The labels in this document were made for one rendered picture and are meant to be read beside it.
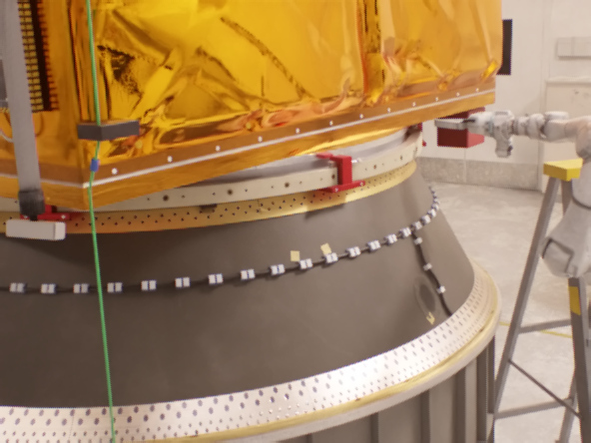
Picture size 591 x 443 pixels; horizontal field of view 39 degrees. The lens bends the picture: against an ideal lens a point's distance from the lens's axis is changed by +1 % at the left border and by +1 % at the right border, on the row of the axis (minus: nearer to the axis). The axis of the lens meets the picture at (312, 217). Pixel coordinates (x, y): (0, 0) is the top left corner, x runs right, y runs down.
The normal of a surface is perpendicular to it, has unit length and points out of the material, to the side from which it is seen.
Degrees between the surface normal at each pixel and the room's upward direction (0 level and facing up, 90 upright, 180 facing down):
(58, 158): 95
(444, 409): 90
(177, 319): 62
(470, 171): 90
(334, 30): 88
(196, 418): 43
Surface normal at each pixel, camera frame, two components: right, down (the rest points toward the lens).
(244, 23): 0.81, 0.08
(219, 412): 0.14, -0.55
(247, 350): 0.27, -0.26
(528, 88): -0.57, 0.22
